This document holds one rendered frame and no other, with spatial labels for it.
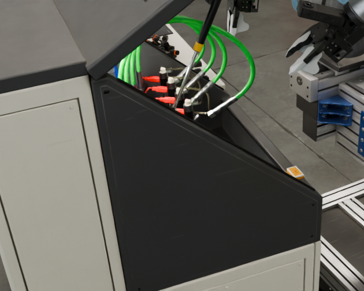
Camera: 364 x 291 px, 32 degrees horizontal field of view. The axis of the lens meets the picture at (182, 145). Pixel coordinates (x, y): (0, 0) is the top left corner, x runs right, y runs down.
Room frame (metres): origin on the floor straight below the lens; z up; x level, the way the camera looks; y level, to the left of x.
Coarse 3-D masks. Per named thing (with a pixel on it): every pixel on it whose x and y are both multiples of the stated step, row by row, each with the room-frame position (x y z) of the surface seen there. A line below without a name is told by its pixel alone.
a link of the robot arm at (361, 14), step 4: (352, 0) 1.39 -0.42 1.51; (356, 0) 1.38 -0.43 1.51; (360, 0) 1.37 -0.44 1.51; (348, 4) 1.40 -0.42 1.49; (352, 4) 1.38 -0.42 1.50; (356, 4) 1.37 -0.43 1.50; (360, 4) 1.37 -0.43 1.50; (352, 8) 1.38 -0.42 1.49; (356, 8) 1.37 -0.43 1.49; (360, 8) 1.37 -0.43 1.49; (356, 12) 1.37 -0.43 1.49; (360, 12) 1.36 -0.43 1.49; (356, 16) 1.37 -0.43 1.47; (360, 16) 1.36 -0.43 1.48
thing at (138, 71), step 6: (198, 30) 1.90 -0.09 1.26; (138, 48) 1.84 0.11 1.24; (204, 48) 1.90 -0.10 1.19; (138, 54) 1.84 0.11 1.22; (138, 60) 1.84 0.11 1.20; (198, 60) 1.89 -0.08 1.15; (138, 66) 1.84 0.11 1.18; (192, 66) 1.89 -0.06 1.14; (138, 72) 1.84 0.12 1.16; (180, 72) 1.88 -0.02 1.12; (186, 72) 1.88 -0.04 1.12; (138, 78) 1.84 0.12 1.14; (138, 84) 1.84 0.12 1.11
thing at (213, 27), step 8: (200, 24) 1.55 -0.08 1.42; (224, 32) 1.54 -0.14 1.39; (232, 40) 1.54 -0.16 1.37; (240, 48) 1.54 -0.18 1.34; (248, 56) 1.54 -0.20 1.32; (120, 64) 1.57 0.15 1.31; (120, 72) 1.57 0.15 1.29; (248, 80) 1.54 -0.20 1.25; (248, 88) 1.54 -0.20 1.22; (240, 96) 1.54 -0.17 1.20
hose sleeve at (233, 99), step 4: (232, 96) 1.55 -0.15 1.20; (228, 100) 1.54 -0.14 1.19; (232, 100) 1.54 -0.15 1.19; (236, 100) 1.54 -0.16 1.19; (224, 104) 1.54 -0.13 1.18; (228, 104) 1.54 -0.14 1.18; (216, 108) 1.55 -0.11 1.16; (220, 108) 1.54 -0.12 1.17; (224, 108) 1.54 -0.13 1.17; (216, 112) 1.54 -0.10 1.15
